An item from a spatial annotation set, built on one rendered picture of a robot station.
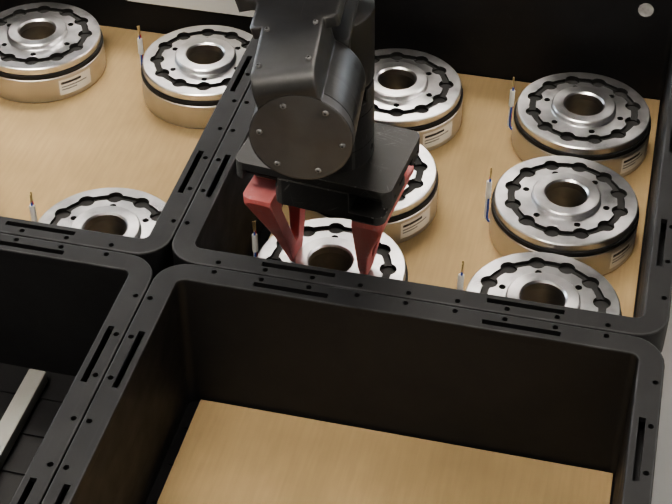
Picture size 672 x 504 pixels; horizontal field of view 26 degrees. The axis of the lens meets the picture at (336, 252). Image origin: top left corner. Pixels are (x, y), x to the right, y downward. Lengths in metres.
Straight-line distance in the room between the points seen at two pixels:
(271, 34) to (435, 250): 0.29
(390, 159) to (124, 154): 0.30
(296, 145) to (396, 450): 0.22
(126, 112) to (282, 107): 0.42
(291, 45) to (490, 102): 0.42
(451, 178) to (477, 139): 0.05
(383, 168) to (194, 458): 0.21
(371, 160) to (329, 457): 0.18
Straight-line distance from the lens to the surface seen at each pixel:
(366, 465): 0.89
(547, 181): 1.04
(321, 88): 0.77
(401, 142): 0.91
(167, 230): 0.90
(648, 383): 0.82
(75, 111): 1.18
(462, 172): 1.11
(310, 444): 0.90
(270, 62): 0.78
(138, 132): 1.15
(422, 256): 1.03
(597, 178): 1.07
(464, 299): 0.85
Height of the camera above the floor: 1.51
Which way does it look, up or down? 41 degrees down
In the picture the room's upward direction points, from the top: straight up
